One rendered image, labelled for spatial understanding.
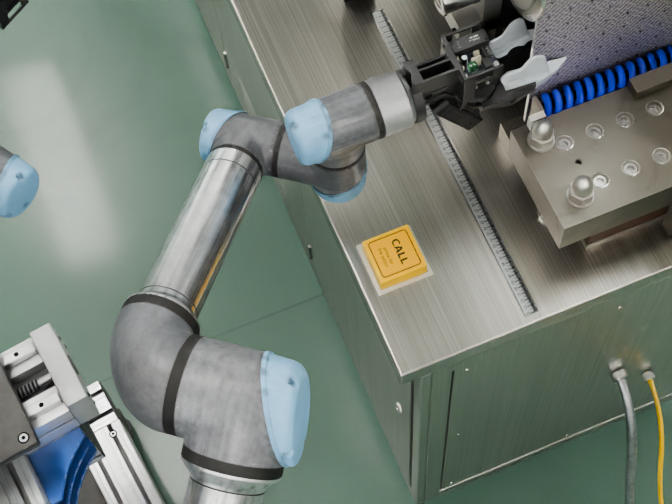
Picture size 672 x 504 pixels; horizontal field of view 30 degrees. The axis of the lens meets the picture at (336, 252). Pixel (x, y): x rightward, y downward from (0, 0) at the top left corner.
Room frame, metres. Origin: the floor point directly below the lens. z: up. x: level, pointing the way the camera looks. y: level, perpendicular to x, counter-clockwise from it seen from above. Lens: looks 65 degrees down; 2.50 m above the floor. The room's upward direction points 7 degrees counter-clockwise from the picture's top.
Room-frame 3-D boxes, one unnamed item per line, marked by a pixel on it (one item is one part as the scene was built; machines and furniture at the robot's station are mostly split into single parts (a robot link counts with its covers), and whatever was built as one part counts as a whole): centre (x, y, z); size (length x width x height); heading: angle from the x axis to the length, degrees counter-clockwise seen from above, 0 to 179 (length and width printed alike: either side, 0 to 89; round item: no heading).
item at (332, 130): (0.80, -0.02, 1.14); 0.11 x 0.08 x 0.09; 106
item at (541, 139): (0.80, -0.29, 1.05); 0.04 x 0.04 x 0.04
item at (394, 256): (0.71, -0.08, 0.91); 0.07 x 0.07 x 0.02; 16
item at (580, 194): (0.71, -0.32, 1.05); 0.04 x 0.04 x 0.04
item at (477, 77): (0.84, -0.17, 1.15); 0.12 x 0.08 x 0.09; 106
